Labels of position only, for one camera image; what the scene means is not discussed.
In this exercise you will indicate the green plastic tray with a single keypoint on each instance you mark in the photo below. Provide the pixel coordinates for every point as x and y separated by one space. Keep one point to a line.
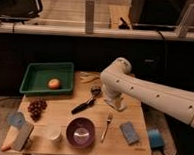
36 79

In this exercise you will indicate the blue sponge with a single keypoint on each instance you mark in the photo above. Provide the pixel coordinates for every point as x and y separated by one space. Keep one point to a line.
130 135

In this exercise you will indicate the black small object on desk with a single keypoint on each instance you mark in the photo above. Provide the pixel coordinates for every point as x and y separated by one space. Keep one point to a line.
123 24

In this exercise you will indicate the black monitor left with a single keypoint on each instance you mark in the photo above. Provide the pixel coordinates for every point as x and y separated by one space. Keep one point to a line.
22 9

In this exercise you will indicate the blue lid cup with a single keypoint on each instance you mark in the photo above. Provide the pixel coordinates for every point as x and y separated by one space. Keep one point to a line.
16 119

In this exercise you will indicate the orange carrot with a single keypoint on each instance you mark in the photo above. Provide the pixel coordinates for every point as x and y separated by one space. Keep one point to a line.
9 139

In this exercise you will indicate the peach apple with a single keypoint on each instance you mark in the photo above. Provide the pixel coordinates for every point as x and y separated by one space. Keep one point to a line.
54 83

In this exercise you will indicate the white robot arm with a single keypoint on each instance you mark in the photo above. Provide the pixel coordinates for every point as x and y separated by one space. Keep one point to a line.
116 80

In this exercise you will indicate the blue device on floor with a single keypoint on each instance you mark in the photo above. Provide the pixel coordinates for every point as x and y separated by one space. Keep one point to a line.
155 139

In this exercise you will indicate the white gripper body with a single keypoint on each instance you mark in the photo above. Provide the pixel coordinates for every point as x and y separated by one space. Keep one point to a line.
115 100

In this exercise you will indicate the purple bowl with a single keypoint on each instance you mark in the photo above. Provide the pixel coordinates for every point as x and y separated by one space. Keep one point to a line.
80 132

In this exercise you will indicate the yellow banana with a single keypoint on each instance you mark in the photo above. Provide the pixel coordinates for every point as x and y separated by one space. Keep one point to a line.
86 77

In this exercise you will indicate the black dish brush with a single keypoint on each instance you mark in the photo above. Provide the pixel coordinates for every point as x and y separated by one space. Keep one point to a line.
95 92

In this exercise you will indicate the silver fork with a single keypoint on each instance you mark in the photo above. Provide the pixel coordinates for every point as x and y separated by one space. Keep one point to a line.
110 118

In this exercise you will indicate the white vertical post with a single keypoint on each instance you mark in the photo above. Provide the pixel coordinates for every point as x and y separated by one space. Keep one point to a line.
89 15

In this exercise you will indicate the black monitor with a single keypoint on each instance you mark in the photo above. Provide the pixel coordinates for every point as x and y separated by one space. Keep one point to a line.
155 14
22 9

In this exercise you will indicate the black monitor right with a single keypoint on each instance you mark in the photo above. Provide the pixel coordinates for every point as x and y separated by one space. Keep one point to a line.
155 14

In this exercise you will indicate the bunch of red grapes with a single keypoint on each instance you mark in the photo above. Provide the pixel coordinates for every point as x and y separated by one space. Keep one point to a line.
35 109

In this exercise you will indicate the white cup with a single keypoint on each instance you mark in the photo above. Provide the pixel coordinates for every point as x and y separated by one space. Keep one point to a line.
53 132

